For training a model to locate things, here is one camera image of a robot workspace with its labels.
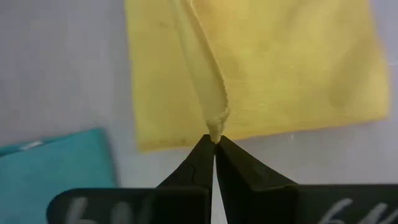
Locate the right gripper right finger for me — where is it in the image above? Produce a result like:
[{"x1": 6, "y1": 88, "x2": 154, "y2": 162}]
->
[{"x1": 215, "y1": 135, "x2": 300, "y2": 224}]

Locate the yellow microfiber towel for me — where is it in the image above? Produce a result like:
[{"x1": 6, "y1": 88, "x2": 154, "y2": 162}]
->
[{"x1": 124, "y1": 0, "x2": 391, "y2": 153}]

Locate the teal towel with white label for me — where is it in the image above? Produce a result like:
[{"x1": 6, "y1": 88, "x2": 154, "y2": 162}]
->
[{"x1": 0, "y1": 128, "x2": 118, "y2": 224}]

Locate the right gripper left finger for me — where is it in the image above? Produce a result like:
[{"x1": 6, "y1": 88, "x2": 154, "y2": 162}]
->
[{"x1": 152, "y1": 134, "x2": 216, "y2": 224}]

